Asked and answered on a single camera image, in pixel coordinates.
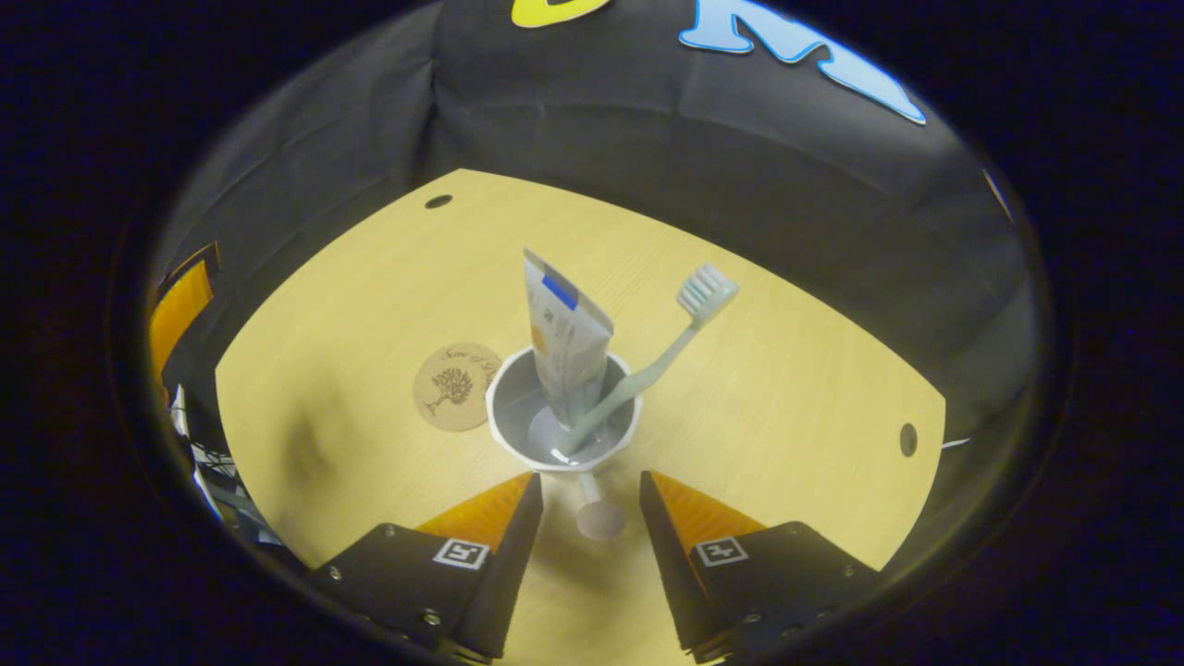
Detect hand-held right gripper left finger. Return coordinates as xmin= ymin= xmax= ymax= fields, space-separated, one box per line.
xmin=309 ymin=471 xmax=546 ymax=663

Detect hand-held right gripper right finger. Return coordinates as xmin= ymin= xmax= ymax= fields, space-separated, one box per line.
xmin=637 ymin=469 xmax=881 ymax=663

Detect white cup with wooden handle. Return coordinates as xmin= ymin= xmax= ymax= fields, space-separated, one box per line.
xmin=486 ymin=347 xmax=645 ymax=543

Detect round wooden coaster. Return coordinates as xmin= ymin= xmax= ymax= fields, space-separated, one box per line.
xmin=412 ymin=341 xmax=504 ymax=434

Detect white toothpaste tube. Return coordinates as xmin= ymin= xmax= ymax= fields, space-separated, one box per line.
xmin=522 ymin=247 xmax=615 ymax=432

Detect pale green toothbrush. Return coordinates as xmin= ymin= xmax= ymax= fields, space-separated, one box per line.
xmin=555 ymin=263 xmax=741 ymax=462

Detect black backdrop cloth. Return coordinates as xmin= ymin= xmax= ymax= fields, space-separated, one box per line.
xmin=148 ymin=0 xmax=1037 ymax=556

